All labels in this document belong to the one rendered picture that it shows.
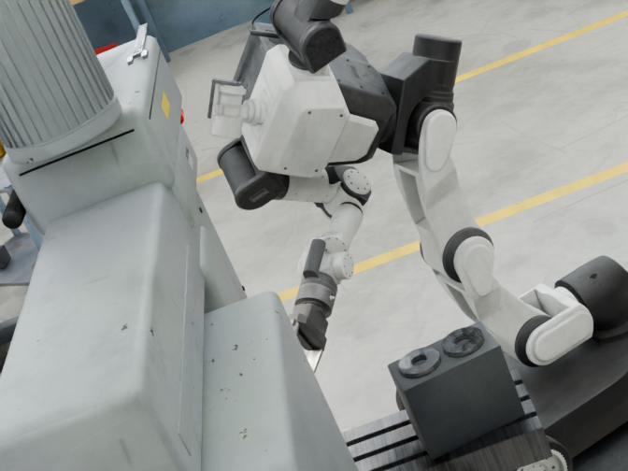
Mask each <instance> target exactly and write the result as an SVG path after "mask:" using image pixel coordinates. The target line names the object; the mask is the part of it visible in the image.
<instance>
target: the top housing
mask: <svg viewBox="0 0 628 471"><path fill-rule="evenodd" d="M135 44H136V39H135V40H133V41H130V42H128V43H125V44H123V45H120V46H118V47H116V48H114V49H112V50H108V51H105V52H103V53H100V54H98V55H96V56H97V58H98V60H99V62H100V64H101V65H102V67H103V69H104V71H105V73H106V76H107V79H108V81H109V83H110V85H111V87H112V89H113V91H114V93H115V94H116V95H117V97H118V100H119V102H120V104H121V107H122V111H121V115H120V117H119V118H118V119H117V121H116V122H115V123H114V124H113V125H112V126H111V127H110V128H108V129H107V130H106V131H105V132H104V133H103V134H101V135H100V136H98V137H96V138H95V139H93V140H92V141H90V142H88V143H86V144H85V145H83V146H81V147H79V148H77V149H75V150H72V151H70V152H68V153H66V154H64V155H61V156H59V157H56V158H53V159H50V160H47V161H45V162H41V163H37V164H15V163H13V162H11V160H10V159H9V157H8V155H7V154H6V156H5V158H4V161H3V169H4V171H5V173H6V175H7V178H8V179H9V181H10V183H11V185H12V187H13V189H14V190H15V192H16V194H17V195H18V197H19V198H20V200H21V203H22V205H23V207H24V208H25V210H26V212H27V214H28V216H29V218H30V219H31V221H32V223H33V225H34V227H35V228H36V229H37V231H38V232H39V233H40V234H42V235H45V232H46V229H47V226H48V224H49V223H50V222H51V221H54V220H56V219H59V218H62V217H63V216H66V215H68V214H71V213H73V212H76V211H79V210H81V209H84V208H85V207H89V206H92V205H94V204H97V203H100V202H102V201H105V200H107V199H109V198H111V197H114V196H117V195H119V194H122V193H126V192H128V191H131V190H133V189H135V188H138V187H140V186H143V185H145V184H148V183H150V182H153V181H155V182H160V183H162V184H163V185H164V186H165V187H166V188H167V189H170V188H171V187H172V186H173V185H174V183H175V181H176V173H177V160H178V139H179V127H180V115H181V104H182V96H181V93H180V91H179V88H178V85H177V83H176V82H175V80H174V77H173V75H172V73H171V71H170V69H169V66H168V64H167V62H166V60H165V58H164V55H163V53H162V51H161V48H160V47H159V44H158V42H157V41H156V39H155V38H154V37H152V36H147V39H146V44H145V49H148V51H149V56H148V58H147V59H144V60H143V59H142V56H140V57H137V58H135V59H134V63H133V64H130V65H128V64H127V58H128V56H130V55H132V54H134V49H135Z"/></svg>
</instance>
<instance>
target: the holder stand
mask: <svg viewBox="0 0 628 471"><path fill-rule="evenodd" d="M388 369H389V371H390V373H391V376H392V379H393V382H394V384H395V387H396V389H397V391H398V393H399V395H400V397H401V400H402V402H403V405H404V407H405V409H406V412H407V415H408V417H409V419H410V422H411V424H412V426H413V429H414V431H415V433H416V435H417V436H418V438H419V439H420V441H421V443H422V444H423V446H424V447H425V449H426V450H427V452H428V454H429V455H430V457H431V458H432V459H433V460H434V459H436V458H438V457H440V456H442V455H444V454H446V453H448V452H450V451H452V450H455V449H457V448H459V447H461V446H463V445H465V444H467V443H469V442H471V441H473V440H475V439H477V438H479V437H481V436H483V435H486V434H488V433H489V432H491V431H493V430H496V429H498V428H500V427H502V426H504V425H506V424H508V423H510V422H512V421H514V420H516V419H518V418H520V417H522V416H524V415H525V412H524V409H523V407H522V404H521V399H520V398H519V395H518V392H517V389H516V387H515V384H514V381H513V378H512V376H511V374H510V371H509V368H508V366H507V361H506V359H505V356H504V353H503V351H502V349H501V346H500V345H499V343H498V342H497V341H496V340H495V339H494V338H493V337H492V335H491V334H490V333H489V332H488V331H487V329H486V328H485V327H484V326H483V325H482V324H481V322H480V321H478V322H475V323H473V324H471V325H469V326H467V327H463V328H460V329H457V330H454V331H453V332H451V333H449V334H448V335H447V336H446V337H444V338H442V339H440V340H438V341H436V342H434V343H432V344H430V345H428V346H426V347H424V348H418V349H416V350H412V351H411V352H409V353H407V354H406V355H405V356H404V357H403V358H401V359H399V360H397V361H395V362H393V363H390V364H388Z"/></svg>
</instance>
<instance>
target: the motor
mask: <svg viewBox="0 0 628 471"><path fill-rule="evenodd" d="M121 111H122V107H121V104H120V102H119V100H118V97H117V95H116V94H115V93H114V91H113V89H112V87H111V85H110V83H109V81H108V79H107V76H106V73H105V71H104V69H103V67H102V65H101V64H100V62H99V60H98V58H97V56H96V54H95V52H94V50H93V47H92V44H91V42H90V40H89V38H88V37H87V35H86V33H85V31H84V29H83V27H82V25H81V23H80V21H79V18H78V16H77V13H76V11H75V10H74V8H73V6H72V4H71V2H70V0H0V140H1V142H2V144H3V146H4V148H5V150H6V152H7V155H8V157H9V159H10V160H11V162H13V163H15V164H37V163H41V162H45V161H47V160H50V159H53V158H56V157H59V156H61V155H64V154H66V153H68V152H70V151H72V150H75V149H77V148H79V147H81V146H83V145H85V144H86V143H88V142H90V141H92V140H93V139H95V138H96V137H98V136H100V135H101V134H103V133H104V132H105V131H106V130H107V129H108V128H110V127H111V126H112V125H113V124H114V123H115V122H116V121H117V119H118V118H119V117H120V115H121Z"/></svg>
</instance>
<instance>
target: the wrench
mask: <svg viewBox="0 0 628 471"><path fill-rule="evenodd" d="M148 28H149V25H148V24H147V23H145V24H142V25H140V26H139V27H138V32H137V37H136V44H135V49H134V54H132V55H130V56H128V58H127V64H128V65H130V64H133V63H134V59H135V58H137V57H140V56H142V59H143V60H144V59H147V58H148V56H149V51H148V49H145V44H146V39H147V33H148Z"/></svg>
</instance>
